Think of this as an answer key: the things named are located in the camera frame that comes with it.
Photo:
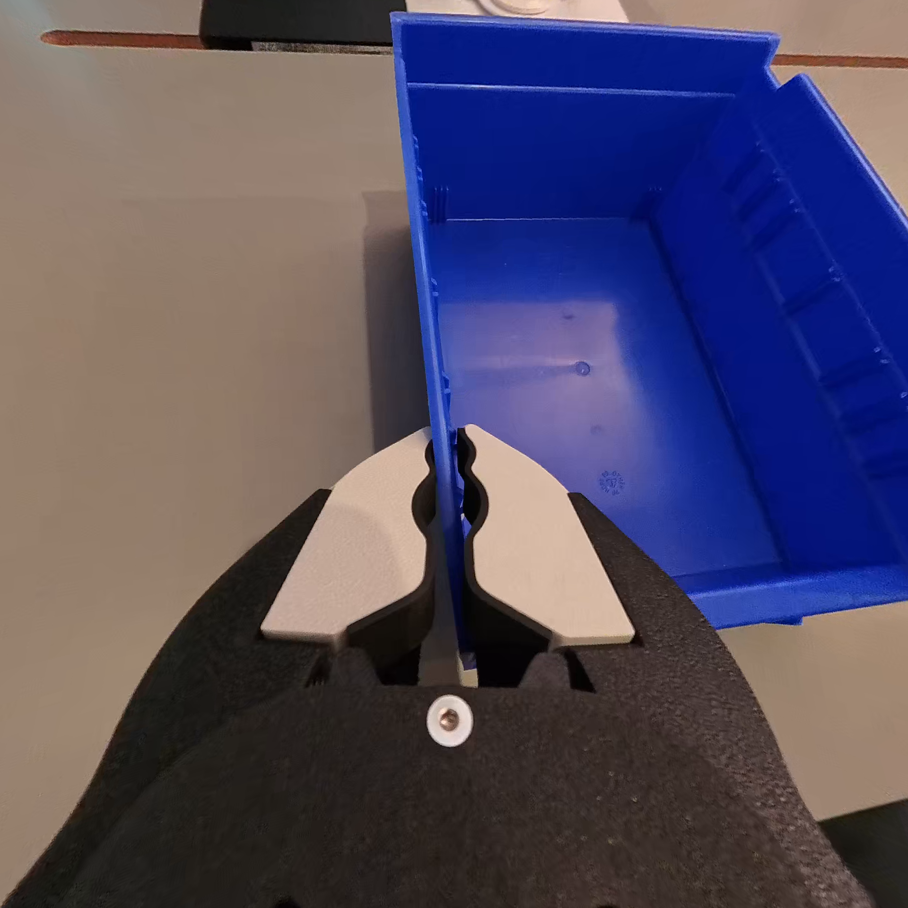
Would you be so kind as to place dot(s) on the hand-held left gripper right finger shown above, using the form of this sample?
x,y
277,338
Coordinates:
x,y
546,567

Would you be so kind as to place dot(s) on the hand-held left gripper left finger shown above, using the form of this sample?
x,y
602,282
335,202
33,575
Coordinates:
x,y
340,567

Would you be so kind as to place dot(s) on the blue plastic bin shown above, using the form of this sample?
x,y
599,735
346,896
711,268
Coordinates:
x,y
603,319

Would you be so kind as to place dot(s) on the black flat pad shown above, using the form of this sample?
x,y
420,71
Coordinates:
x,y
298,25

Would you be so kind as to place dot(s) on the instruction sheet on stand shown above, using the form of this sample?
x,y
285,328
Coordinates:
x,y
567,8

